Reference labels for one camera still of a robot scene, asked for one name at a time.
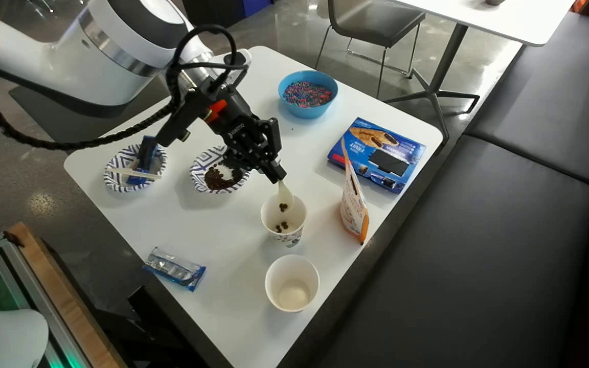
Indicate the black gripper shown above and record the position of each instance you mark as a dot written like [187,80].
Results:
[229,124]

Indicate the cream plastic spoon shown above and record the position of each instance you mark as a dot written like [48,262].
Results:
[284,199]

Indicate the patterned paper bowl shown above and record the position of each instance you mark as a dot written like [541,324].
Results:
[198,185]

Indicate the small brown cereal cluster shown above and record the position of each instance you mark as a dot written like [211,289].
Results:
[280,228]

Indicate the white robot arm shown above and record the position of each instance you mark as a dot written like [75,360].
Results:
[102,63]

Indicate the printed white paper cup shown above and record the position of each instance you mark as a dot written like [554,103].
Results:
[283,238]
[294,287]

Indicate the brown cereal pile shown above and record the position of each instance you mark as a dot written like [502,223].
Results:
[220,178]

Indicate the blue plastic bowl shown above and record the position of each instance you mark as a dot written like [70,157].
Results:
[308,113]

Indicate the multicoloured candy pieces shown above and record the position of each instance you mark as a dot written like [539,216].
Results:
[308,93]

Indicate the dark blue wrapper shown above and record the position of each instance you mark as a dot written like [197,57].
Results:
[148,157]

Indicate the orange snack pouch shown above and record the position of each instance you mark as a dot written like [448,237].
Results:
[352,206]

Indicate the blue cookie box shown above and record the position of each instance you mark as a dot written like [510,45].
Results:
[376,157]

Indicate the dark storage box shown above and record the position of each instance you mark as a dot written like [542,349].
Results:
[254,17]

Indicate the silver blue foil packet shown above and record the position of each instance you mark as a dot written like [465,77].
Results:
[174,268]

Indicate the dark floor mat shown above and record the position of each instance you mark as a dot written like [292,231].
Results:
[76,124]

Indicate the wooden board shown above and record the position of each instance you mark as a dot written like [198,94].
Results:
[70,299]

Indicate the black bench seat cushion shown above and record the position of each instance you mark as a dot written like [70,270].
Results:
[552,103]
[480,273]

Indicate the white side table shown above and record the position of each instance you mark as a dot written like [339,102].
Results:
[511,21]

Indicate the white cap black logo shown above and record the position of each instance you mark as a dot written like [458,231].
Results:
[9,340]

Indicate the black metal-frame chair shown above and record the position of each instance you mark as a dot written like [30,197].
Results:
[369,17]

